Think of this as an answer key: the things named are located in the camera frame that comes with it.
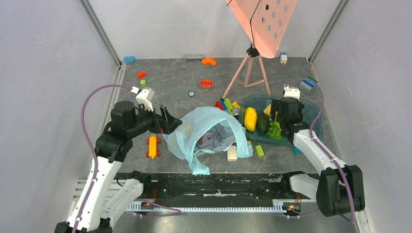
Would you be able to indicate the pink perforated board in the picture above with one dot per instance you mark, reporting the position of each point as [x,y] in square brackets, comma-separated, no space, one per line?
[264,21]

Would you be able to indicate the orange flat toy brick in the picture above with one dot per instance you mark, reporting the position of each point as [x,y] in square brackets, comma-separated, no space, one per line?
[206,84]

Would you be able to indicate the yellow fake lemon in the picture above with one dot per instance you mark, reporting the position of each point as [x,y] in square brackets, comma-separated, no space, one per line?
[267,110]

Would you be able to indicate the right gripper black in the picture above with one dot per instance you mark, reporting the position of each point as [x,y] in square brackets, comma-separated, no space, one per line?
[280,119]

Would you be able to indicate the light blue plastic bag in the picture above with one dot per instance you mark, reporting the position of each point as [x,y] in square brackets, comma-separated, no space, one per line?
[207,130]

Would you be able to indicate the orange curved toy piece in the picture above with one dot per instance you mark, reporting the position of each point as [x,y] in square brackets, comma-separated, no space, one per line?
[209,61]

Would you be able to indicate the green toy brick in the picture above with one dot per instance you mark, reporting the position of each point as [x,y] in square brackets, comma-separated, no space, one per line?
[259,151]

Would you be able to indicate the teal toy brick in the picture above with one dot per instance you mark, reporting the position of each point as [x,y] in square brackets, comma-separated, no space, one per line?
[296,151]

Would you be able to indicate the colourful brick pile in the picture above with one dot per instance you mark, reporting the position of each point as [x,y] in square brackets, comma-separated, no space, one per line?
[229,107]

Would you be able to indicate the green fake avocado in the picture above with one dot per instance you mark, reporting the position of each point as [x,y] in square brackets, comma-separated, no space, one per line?
[263,122]

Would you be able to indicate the blue toy brick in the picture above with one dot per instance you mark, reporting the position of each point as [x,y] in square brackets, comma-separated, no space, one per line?
[129,59]

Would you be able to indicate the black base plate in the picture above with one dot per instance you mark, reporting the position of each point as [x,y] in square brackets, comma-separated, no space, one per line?
[218,189]

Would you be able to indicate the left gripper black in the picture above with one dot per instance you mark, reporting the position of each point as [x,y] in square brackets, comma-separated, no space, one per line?
[165,124]

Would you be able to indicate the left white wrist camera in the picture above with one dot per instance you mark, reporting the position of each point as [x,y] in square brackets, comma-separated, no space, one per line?
[144,96]

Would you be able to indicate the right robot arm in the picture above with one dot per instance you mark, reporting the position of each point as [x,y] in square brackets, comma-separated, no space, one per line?
[339,189]

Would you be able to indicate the orange yellow toy car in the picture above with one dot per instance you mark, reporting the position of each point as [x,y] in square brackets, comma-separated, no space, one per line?
[153,141]

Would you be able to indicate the cream toy brick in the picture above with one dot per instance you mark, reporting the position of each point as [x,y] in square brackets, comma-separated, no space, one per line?
[232,154]

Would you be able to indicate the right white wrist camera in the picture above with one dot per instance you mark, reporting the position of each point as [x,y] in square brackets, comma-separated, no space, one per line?
[292,92]

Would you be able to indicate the green fake grapes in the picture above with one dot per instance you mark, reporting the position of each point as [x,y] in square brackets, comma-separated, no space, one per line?
[274,131]

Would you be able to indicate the white toothed rail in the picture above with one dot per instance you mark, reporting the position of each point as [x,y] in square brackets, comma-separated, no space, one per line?
[277,207]

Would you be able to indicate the white blue small brick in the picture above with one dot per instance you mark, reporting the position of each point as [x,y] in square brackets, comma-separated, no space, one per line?
[283,58]

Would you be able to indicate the red curved toy piece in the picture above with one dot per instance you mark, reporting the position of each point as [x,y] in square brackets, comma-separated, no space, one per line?
[141,74]

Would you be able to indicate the stacked grey blue green bricks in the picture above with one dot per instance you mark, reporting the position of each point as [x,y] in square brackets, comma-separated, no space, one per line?
[308,84]

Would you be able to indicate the teal plastic bin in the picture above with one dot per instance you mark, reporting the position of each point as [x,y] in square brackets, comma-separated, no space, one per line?
[260,101]

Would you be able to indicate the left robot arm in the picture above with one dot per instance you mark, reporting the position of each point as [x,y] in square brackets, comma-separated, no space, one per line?
[93,214]

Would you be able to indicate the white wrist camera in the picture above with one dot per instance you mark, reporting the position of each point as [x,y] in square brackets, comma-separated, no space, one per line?
[144,96]
[292,92]

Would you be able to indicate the yellow fake fruit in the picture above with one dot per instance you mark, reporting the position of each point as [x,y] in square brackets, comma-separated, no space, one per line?
[250,119]

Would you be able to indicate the pink wooden tripod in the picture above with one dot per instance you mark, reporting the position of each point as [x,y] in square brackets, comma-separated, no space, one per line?
[251,54]

